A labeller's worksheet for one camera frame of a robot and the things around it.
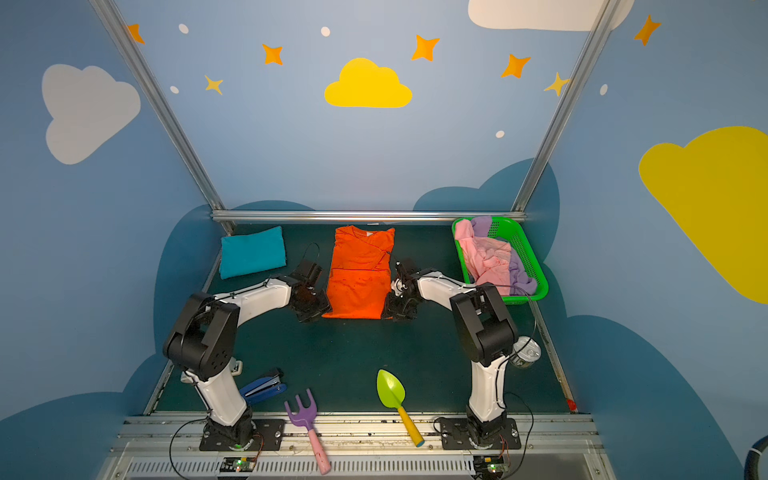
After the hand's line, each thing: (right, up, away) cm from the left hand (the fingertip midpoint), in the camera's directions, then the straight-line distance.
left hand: (333, 311), depth 95 cm
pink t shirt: (+53, +17, +6) cm, 56 cm away
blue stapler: (-16, -18, -17) cm, 29 cm away
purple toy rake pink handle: (-4, -24, -19) cm, 31 cm away
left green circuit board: (-19, -32, -25) cm, 45 cm away
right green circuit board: (+42, -35, -21) cm, 59 cm away
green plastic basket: (+66, +27, +17) cm, 74 cm away
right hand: (+18, -1, 0) cm, 18 cm away
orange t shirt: (+8, +11, +10) cm, 17 cm away
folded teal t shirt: (-34, +19, +16) cm, 42 cm away
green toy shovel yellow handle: (+19, -20, -13) cm, 31 cm away
